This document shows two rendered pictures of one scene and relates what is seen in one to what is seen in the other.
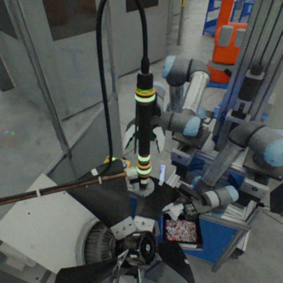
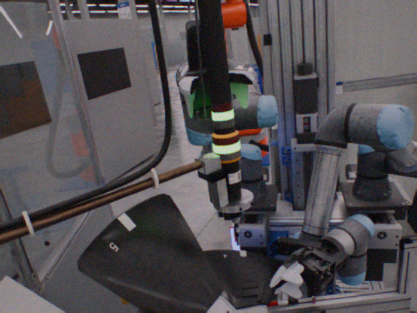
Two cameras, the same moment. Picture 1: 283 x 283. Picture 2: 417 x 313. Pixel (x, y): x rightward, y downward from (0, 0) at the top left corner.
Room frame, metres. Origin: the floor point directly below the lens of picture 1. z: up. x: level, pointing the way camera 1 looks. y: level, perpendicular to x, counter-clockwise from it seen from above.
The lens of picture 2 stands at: (-0.08, 0.17, 1.73)
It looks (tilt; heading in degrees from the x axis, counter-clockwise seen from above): 21 degrees down; 343
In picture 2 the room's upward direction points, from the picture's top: 8 degrees counter-clockwise
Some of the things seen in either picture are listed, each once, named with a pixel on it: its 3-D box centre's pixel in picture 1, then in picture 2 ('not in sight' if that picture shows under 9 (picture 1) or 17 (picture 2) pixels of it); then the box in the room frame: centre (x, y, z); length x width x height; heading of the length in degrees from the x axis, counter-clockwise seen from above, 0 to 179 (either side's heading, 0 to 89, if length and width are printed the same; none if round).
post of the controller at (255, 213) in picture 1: (254, 214); (404, 266); (0.58, -0.62, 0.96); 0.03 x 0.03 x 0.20; 71
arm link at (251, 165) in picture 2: (194, 115); (246, 160); (1.17, -0.37, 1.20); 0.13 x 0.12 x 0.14; 69
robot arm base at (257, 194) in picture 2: (193, 129); (250, 185); (1.17, -0.37, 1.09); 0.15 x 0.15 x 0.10
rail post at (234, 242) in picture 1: (226, 252); not in sight; (0.58, -0.62, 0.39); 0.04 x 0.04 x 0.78; 71
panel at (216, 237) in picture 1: (169, 230); not in sight; (0.72, -0.22, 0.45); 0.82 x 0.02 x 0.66; 71
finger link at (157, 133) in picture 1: (159, 145); (242, 90); (0.43, -0.05, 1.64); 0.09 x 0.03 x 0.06; 13
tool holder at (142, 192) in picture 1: (140, 179); (225, 179); (0.41, 0.00, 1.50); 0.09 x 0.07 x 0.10; 106
